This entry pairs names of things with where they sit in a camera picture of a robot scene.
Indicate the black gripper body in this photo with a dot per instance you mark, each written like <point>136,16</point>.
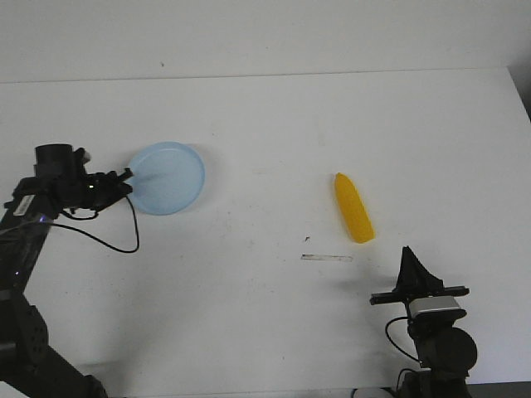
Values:
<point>401,297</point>
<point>102,190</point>

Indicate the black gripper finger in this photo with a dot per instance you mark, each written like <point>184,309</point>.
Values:
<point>405,276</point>
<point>422,278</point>
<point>122,177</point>
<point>122,190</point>

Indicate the light blue round plate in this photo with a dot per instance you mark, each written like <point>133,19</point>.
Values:
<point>167,178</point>

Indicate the yellow toy corn cob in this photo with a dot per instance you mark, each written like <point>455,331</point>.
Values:
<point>352,209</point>

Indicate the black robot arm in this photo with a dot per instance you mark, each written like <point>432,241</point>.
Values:
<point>444,353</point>
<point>59,186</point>

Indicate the strip of tape on table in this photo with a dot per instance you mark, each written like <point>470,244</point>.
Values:
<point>327,258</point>

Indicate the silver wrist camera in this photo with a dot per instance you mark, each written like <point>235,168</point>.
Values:
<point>433,304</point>
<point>81,156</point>

